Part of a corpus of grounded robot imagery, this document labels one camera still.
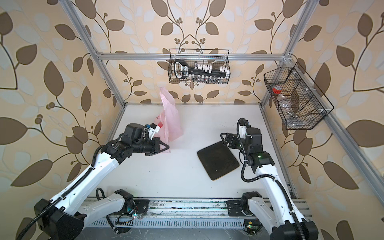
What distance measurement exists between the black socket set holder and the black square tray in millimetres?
432

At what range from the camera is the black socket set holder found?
83 cm

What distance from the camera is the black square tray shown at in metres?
0.87
